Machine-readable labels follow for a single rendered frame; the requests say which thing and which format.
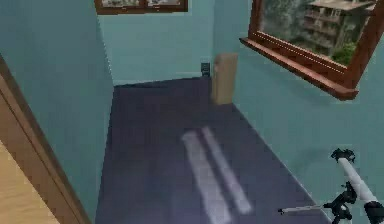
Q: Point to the small black box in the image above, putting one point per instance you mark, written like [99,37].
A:
[205,69]

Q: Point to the tan tall box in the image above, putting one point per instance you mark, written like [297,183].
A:
[225,78]

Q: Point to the brown framed window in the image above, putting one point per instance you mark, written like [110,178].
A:
[306,36]
[141,6]

